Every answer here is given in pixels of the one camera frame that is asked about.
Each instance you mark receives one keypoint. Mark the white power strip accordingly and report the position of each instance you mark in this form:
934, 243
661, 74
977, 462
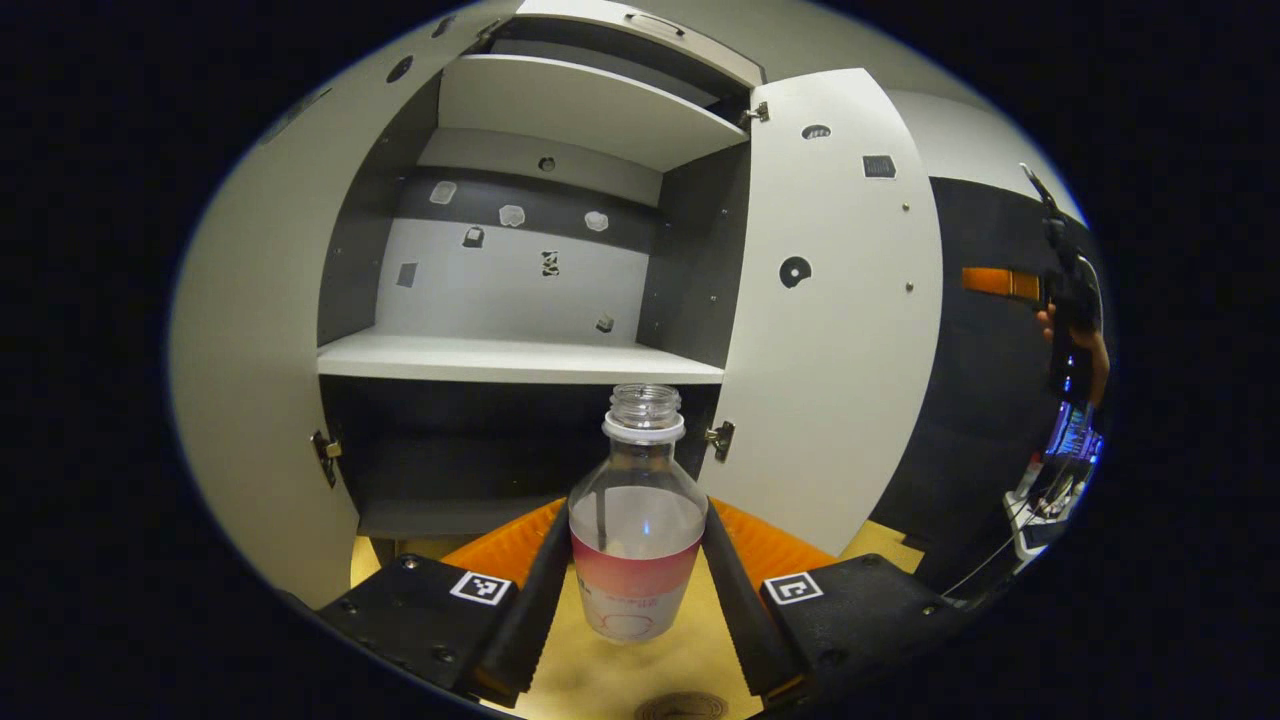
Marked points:
1030, 520

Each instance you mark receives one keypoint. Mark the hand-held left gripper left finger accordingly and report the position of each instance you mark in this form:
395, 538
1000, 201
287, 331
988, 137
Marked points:
530, 620

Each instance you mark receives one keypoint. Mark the round brown coaster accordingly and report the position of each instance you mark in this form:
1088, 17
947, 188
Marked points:
680, 708

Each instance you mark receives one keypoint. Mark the black backdrop cloth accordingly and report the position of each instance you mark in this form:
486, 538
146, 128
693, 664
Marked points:
980, 420

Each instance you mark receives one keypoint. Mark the white and grey cabinet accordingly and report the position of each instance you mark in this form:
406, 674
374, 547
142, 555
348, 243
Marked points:
540, 110

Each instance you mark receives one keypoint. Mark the clear bottle with pink label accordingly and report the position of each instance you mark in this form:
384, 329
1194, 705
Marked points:
640, 540

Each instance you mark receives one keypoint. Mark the computer screen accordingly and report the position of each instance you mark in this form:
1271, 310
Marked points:
1072, 432

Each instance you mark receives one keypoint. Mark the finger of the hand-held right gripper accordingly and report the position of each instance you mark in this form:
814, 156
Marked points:
1000, 284

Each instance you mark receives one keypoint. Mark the white cabinet flap door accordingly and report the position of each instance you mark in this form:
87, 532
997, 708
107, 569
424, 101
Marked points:
640, 40

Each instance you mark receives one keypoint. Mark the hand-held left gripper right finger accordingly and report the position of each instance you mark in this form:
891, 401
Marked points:
745, 620

